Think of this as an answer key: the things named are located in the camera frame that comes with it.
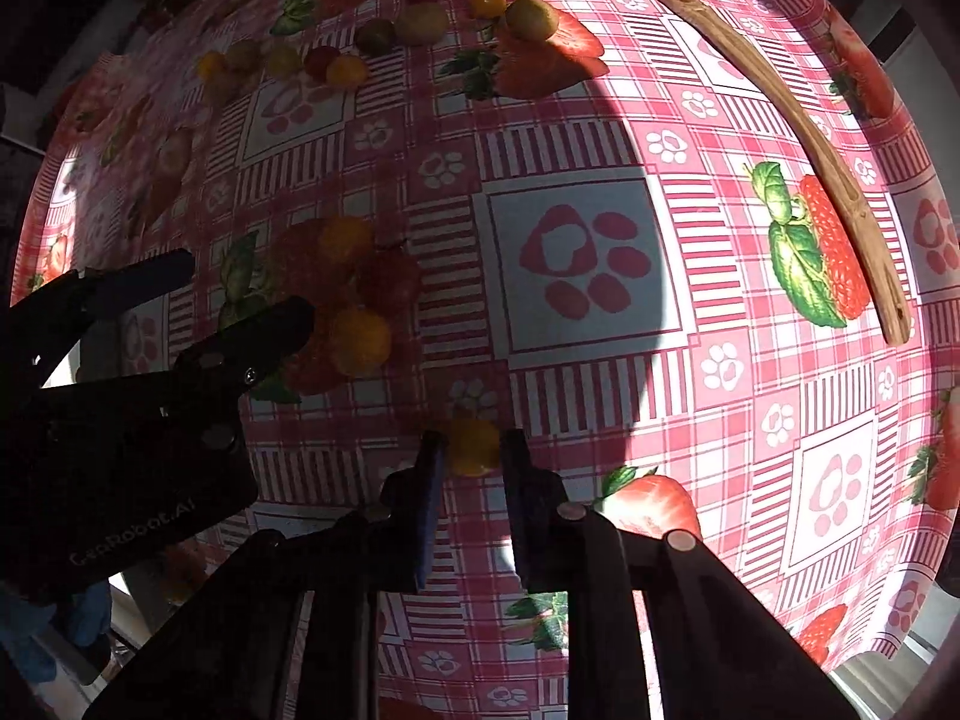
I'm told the dark green cherry tomato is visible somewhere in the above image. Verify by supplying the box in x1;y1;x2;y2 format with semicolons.
355;19;398;56

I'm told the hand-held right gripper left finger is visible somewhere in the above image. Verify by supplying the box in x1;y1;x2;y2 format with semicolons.
82;430;449;720

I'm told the curved wooden strip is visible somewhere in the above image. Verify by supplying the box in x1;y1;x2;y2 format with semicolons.
596;0;914;347

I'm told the pink plaid strawberry print tablecloth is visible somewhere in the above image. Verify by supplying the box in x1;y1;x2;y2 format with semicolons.
13;0;960;720

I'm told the person's left hand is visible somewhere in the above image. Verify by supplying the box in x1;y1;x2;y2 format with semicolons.
0;583;115;685

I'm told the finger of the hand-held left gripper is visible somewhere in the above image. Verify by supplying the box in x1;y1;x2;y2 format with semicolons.
175;295;317;400
11;249;197;389

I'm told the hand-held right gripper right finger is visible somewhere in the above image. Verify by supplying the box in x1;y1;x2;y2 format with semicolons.
500;429;860;720

